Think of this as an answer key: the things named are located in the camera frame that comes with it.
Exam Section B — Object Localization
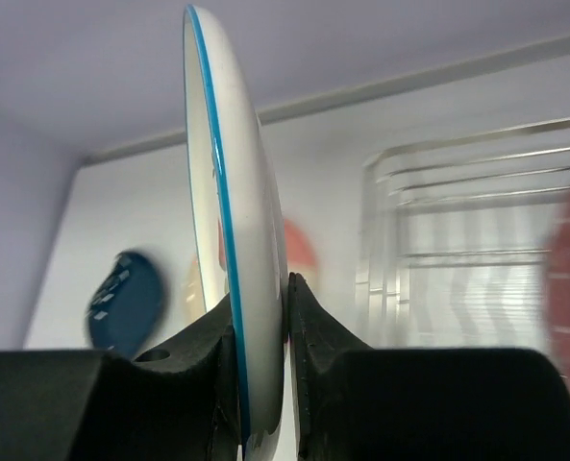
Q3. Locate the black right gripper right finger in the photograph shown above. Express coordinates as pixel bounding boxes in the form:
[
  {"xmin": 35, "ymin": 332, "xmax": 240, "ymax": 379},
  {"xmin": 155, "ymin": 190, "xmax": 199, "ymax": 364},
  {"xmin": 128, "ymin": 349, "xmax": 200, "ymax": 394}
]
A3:
[{"xmin": 288, "ymin": 274, "xmax": 570, "ymax": 460}]

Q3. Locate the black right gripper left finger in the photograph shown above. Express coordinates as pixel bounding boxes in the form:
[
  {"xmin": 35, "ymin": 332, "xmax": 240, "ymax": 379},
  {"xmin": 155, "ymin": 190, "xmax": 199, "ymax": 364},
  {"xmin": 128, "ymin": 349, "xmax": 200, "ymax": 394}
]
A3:
[{"xmin": 0, "ymin": 299, "xmax": 240, "ymax": 460}]

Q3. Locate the dark blue leaf-shaped plate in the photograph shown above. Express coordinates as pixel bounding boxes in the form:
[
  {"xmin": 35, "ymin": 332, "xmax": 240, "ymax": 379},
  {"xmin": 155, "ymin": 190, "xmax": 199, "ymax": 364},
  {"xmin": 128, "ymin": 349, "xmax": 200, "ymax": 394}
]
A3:
[{"xmin": 87, "ymin": 250, "xmax": 166, "ymax": 359}]

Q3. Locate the cream pink branch plate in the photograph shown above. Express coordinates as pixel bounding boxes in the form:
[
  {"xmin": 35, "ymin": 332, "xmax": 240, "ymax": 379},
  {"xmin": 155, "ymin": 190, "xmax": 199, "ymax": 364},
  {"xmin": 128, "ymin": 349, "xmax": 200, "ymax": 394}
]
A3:
[{"xmin": 183, "ymin": 217, "xmax": 319, "ymax": 323}]

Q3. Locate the white watermelon pattern plate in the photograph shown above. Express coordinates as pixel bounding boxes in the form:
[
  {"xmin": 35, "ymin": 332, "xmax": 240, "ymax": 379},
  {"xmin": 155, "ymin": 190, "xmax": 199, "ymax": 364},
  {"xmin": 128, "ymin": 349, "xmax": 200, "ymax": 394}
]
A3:
[{"xmin": 183, "ymin": 5, "xmax": 287, "ymax": 460}]

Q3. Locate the metal wire dish rack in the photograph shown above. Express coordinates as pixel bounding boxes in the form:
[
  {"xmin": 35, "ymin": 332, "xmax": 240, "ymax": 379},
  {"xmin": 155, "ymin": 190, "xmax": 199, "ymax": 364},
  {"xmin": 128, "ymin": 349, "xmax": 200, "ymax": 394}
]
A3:
[{"xmin": 355, "ymin": 117, "xmax": 570, "ymax": 351}]

